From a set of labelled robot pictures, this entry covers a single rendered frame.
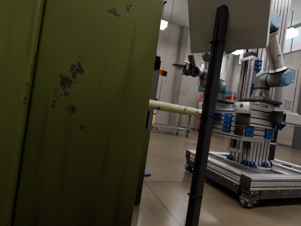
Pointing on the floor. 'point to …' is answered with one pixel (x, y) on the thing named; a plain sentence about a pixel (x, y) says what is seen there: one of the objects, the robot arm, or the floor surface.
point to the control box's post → (223, 22)
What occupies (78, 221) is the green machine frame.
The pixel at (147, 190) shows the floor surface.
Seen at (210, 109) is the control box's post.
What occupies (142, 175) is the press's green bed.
